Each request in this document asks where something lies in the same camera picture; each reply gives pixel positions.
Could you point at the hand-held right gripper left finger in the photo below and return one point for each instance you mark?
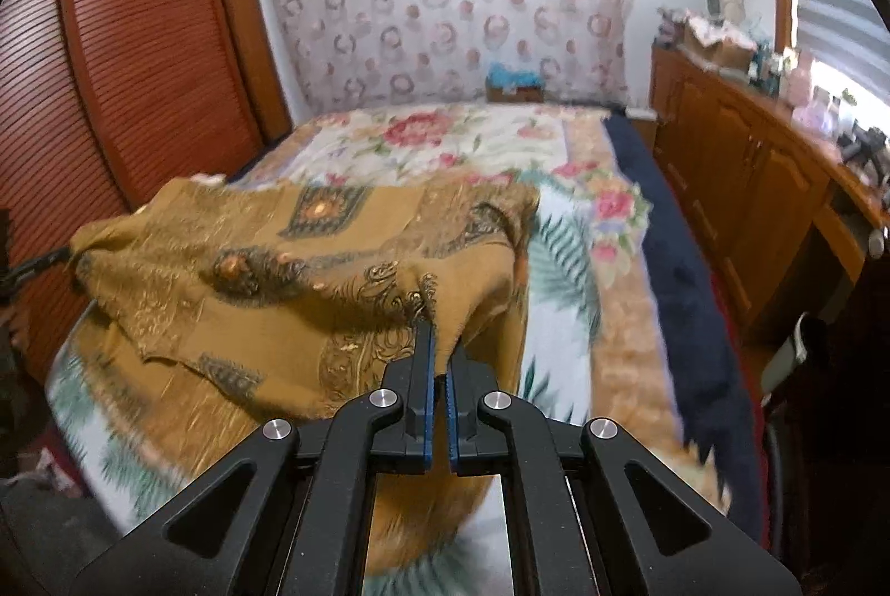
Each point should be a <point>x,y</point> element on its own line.
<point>427,408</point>

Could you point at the cardboard box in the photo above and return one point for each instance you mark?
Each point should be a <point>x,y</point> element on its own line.
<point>720,50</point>

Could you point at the pink translucent container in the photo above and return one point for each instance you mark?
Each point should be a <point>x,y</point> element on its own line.
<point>817,95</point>

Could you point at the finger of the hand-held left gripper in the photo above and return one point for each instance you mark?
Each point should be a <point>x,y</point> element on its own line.
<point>42,266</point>

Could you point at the white cloth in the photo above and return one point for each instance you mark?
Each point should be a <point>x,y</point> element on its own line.
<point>208,177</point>

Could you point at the small brown box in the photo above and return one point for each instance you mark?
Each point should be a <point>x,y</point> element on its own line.
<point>514,94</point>

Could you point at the navy blue bed sheet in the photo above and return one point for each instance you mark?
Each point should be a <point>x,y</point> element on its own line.
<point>688,290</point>

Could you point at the golden brown patterned garment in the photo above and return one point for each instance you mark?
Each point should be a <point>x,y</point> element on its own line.
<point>278,241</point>

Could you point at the red-brown louvered wooden wardrobe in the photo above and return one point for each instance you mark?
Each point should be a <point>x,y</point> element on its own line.
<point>139,47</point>

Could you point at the white and black bin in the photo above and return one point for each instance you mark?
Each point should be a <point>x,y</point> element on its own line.
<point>792,353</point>

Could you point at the wooden sideboard cabinet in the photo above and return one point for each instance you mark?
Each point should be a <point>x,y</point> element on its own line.
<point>751,172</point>

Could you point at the blue crumpled cloth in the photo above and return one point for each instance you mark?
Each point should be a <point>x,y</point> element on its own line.
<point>513,75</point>

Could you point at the bed with floral leaf sheet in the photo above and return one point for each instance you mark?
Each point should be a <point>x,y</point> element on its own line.
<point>452,144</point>

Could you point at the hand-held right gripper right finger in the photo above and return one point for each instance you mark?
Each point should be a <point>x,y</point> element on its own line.
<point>455,422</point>

